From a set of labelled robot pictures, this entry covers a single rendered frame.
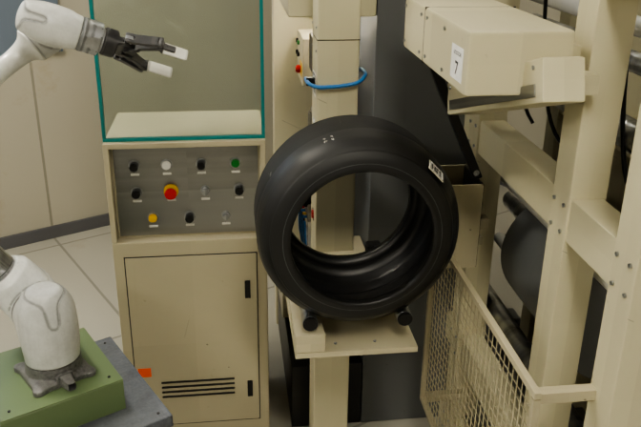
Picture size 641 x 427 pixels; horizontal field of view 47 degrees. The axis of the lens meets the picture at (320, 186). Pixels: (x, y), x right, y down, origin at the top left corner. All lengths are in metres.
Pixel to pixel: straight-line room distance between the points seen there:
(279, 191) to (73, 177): 3.08
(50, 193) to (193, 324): 2.27
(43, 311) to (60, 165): 2.78
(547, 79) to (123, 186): 1.57
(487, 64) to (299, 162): 0.57
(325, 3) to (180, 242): 1.02
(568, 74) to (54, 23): 1.24
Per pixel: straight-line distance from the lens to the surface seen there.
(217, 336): 2.89
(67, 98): 4.80
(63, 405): 2.25
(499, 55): 1.72
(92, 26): 2.03
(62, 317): 2.20
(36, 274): 2.36
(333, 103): 2.30
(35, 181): 4.88
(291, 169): 1.97
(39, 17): 2.01
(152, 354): 2.94
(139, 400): 2.35
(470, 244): 2.51
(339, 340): 2.28
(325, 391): 2.78
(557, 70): 1.67
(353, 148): 1.95
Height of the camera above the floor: 2.06
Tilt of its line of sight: 21 degrees down
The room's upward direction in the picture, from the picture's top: 1 degrees clockwise
